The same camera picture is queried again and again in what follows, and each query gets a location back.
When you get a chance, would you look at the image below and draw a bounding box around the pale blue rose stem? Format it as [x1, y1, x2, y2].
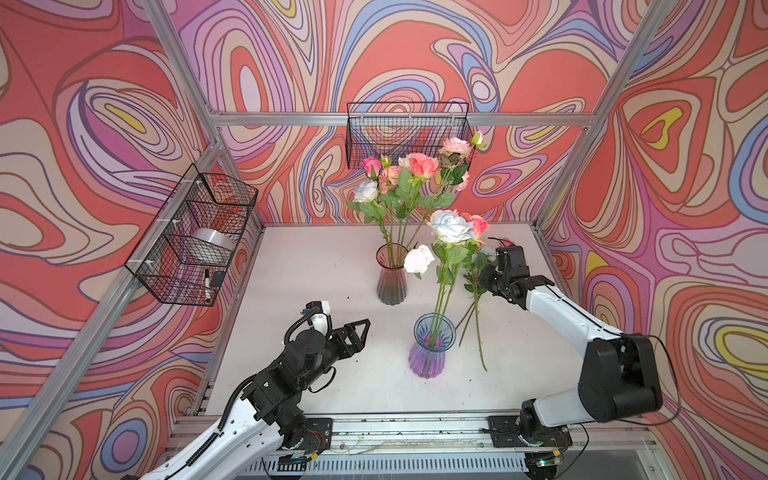
[347, 179, 398, 267]

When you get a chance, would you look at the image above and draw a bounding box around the pink spray rose stem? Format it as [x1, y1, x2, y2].
[378, 156, 400, 253]

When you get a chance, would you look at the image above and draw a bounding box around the cream pink rose stem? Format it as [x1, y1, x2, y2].
[427, 209, 457, 348]

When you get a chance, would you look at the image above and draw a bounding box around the coral pink rose stem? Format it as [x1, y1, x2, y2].
[395, 153, 440, 248]

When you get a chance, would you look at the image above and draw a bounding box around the white tape roll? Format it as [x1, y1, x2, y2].
[192, 227, 235, 251]

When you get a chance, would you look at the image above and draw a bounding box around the small pink bud rose stem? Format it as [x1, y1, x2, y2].
[407, 131, 488, 253]

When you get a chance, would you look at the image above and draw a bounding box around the pink white mixed rose stem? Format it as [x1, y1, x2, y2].
[459, 237, 515, 371]

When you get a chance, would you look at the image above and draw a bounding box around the bright pink rose stem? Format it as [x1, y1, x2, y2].
[361, 157, 382, 181]

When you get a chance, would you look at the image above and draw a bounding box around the red pink rose stem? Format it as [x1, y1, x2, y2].
[461, 213, 489, 245]

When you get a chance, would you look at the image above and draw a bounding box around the black wire basket left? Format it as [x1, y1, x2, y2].
[125, 165, 259, 307]

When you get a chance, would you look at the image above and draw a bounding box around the purple blue glass vase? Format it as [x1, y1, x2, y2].
[408, 313, 456, 379]

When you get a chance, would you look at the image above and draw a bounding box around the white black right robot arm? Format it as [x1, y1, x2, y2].
[479, 245, 663, 446]

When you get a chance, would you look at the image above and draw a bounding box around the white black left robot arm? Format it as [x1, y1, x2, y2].
[142, 302, 371, 479]

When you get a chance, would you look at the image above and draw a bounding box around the pink grey glass vase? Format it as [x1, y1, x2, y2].
[376, 243, 407, 306]

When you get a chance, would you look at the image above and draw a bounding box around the black wire basket back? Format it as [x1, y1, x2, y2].
[345, 100, 472, 169]

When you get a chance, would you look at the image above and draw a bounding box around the light blue rose stem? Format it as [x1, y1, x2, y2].
[428, 210, 478, 348]

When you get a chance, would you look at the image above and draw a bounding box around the black wire basket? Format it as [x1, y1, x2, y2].
[345, 100, 472, 169]
[125, 165, 259, 307]

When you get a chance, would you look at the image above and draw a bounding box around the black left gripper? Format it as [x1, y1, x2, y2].
[295, 320, 369, 395]

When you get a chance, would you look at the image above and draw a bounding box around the aluminium frame post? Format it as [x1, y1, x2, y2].
[140, 0, 265, 235]

